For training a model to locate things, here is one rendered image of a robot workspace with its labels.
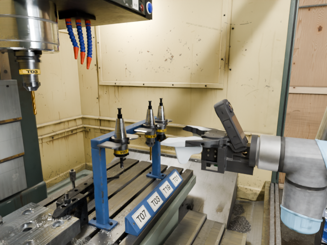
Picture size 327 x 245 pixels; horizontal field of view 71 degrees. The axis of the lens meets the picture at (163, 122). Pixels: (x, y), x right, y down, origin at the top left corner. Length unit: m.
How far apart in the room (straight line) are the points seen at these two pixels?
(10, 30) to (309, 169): 0.70
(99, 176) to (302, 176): 0.60
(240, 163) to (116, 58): 1.38
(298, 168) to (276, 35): 1.02
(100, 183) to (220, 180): 0.84
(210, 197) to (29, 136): 1.01
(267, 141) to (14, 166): 1.07
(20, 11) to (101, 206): 0.63
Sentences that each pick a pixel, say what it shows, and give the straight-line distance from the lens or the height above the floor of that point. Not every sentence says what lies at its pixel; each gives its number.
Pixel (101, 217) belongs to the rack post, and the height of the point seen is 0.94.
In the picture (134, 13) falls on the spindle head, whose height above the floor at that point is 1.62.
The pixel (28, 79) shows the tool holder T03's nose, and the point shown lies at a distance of 0.71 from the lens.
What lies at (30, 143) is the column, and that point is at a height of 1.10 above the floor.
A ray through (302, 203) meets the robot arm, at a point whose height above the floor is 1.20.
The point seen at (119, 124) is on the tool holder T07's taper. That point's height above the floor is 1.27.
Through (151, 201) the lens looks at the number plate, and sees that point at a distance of 0.97.
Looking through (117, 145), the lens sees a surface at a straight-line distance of 0.77.
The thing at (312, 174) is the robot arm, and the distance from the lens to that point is 0.53.
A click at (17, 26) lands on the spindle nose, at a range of 0.66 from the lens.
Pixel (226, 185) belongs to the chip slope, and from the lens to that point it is 1.46.
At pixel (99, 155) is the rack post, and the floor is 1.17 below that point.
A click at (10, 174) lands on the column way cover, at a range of 1.27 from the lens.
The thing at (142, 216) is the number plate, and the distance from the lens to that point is 0.91.
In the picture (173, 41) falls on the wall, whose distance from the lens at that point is 1.55.
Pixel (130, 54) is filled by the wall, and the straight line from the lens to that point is 1.70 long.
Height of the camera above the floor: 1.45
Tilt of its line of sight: 12 degrees down
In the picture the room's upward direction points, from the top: straight up
